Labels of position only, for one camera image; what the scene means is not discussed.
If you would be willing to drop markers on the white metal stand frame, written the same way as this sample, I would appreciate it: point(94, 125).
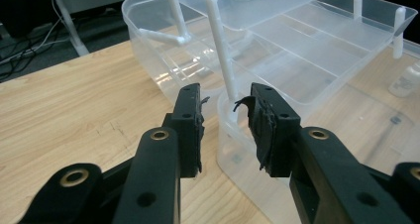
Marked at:
point(71, 29)

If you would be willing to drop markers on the small white bottle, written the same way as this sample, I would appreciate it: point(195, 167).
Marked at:
point(406, 82)

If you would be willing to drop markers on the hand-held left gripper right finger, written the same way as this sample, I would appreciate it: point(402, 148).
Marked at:
point(317, 171)

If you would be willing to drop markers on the clear plastic storage box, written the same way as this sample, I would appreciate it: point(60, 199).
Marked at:
point(297, 52)

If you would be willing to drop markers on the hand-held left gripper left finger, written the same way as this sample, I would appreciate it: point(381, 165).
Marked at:
point(155, 171)

